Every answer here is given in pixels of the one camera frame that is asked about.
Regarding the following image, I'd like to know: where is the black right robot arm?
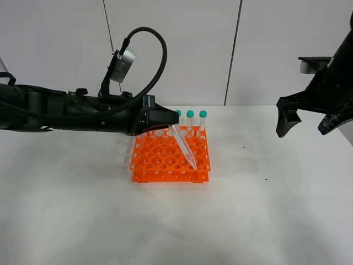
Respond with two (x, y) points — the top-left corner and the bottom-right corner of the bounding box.
(276, 31), (352, 138)

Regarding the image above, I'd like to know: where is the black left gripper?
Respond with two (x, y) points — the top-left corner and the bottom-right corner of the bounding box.
(119, 95), (179, 136)

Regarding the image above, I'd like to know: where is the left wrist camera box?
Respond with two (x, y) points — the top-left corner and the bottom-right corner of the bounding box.
(108, 48), (136, 83)

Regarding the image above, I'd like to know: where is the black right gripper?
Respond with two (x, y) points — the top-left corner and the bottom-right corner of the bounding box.
(276, 56), (352, 137)

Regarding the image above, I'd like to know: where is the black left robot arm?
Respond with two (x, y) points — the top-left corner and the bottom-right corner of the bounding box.
(1, 55), (179, 136)

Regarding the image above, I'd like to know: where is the left camera black cable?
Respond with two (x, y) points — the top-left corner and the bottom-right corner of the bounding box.
(0, 26), (168, 122)

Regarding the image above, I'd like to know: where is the green-capped test tube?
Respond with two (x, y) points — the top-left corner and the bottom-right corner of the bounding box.
(169, 125), (197, 169)

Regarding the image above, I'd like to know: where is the orange test tube rack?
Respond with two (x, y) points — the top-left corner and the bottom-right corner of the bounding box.
(130, 126), (211, 183)

